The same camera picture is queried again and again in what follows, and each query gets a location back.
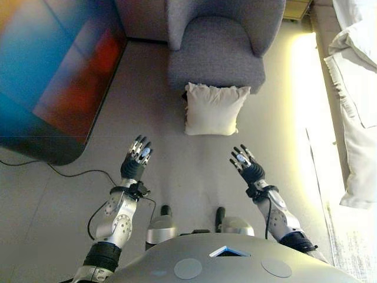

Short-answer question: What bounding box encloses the silver robot torso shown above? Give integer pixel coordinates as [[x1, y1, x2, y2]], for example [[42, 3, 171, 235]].
[[101, 231, 363, 283]]

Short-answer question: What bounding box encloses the robot leg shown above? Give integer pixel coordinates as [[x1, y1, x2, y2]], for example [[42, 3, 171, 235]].
[[144, 205, 178, 251], [214, 206, 256, 237]]

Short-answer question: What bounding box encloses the black floor cable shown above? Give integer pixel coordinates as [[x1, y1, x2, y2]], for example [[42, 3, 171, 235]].
[[0, 159, 157, 241]]

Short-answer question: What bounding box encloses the white bed linen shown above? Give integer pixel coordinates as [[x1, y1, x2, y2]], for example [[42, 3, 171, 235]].
[[323, 0, 377, 210]]

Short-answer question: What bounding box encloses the white square cushion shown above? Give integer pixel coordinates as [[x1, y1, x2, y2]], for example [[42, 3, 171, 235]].
[[183, 81, 252, 137]]

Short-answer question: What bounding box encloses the wooden bedside cabinet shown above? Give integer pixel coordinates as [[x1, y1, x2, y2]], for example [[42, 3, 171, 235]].
[[284, 0, 313, 24]]

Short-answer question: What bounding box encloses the white bed pillow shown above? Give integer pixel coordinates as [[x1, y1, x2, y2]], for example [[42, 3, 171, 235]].
[[328, 20, 377, 73]]

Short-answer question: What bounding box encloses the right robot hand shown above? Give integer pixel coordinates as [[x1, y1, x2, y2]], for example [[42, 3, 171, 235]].
[[229, 144, 267, 189]]

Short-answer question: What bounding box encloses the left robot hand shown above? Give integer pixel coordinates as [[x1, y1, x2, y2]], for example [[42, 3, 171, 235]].
[[120, 134, 153, 180]]

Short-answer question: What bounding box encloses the colourful blurred screen panel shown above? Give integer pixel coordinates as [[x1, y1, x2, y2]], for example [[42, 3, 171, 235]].
[[0, 0, 128, 166]]

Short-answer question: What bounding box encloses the grey fabric armchair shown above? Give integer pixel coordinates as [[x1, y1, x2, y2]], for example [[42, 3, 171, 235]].
[[114, 0, 287, 95]]

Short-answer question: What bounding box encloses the right robot leg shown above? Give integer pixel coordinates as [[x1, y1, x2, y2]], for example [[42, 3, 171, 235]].
[[214, 206, 256, 237]]

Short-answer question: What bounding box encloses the left robot leg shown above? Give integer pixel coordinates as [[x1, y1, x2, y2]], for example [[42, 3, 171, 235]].
[[144, 205, 178, 251]]

